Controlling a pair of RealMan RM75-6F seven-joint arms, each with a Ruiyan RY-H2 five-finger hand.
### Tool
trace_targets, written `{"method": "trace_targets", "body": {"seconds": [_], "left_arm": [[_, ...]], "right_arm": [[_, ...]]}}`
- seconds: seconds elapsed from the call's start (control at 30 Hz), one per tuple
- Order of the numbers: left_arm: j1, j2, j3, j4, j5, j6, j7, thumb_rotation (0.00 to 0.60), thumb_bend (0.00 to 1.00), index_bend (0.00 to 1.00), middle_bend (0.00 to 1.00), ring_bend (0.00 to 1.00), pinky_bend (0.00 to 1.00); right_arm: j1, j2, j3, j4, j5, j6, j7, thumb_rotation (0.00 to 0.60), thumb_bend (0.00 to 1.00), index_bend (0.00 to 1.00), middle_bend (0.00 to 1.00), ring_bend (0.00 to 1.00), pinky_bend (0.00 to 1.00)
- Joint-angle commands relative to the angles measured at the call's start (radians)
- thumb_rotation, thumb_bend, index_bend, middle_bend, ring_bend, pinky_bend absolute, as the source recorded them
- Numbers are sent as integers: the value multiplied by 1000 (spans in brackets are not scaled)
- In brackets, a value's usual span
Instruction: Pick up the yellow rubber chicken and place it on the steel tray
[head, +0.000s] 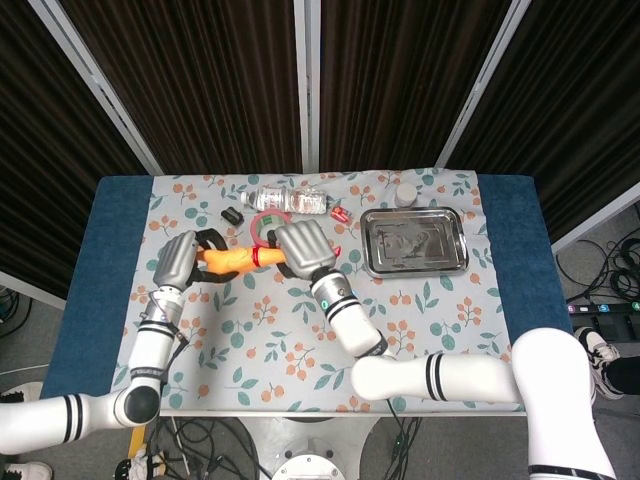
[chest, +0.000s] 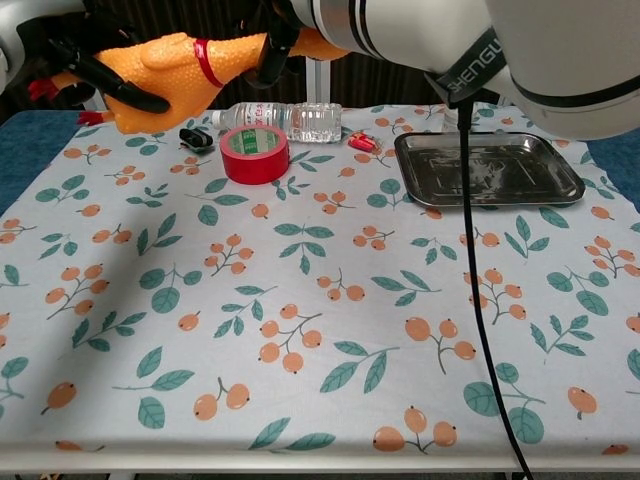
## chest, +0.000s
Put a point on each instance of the clear plastic water bottle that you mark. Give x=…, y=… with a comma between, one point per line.
x=310, y=122

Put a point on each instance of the small black clip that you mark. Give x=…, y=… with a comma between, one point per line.
x=194, y=138

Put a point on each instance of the orange rubber toy chicken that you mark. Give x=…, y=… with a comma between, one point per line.
x=165, y=65

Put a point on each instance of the white screen frame post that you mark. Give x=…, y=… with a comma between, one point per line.
x=317, y=80

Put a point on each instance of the floral leaf print tablecloth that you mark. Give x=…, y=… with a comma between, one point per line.
x=320, y=310

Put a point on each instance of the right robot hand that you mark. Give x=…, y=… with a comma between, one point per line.
x=280, y=45

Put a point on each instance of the blue table cover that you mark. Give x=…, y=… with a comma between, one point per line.
x=30, y=145

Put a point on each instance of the small red wrapped item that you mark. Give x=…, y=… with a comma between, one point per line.
x=361, y=142

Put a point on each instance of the stainless steel tray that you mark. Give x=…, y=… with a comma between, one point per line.
x=510, y=170

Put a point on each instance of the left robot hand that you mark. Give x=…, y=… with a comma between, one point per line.
x=107, y=77

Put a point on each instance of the red tape roll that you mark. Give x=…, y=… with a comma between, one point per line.
x=255, y=170

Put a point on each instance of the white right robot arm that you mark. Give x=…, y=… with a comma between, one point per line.
x=550, y=50

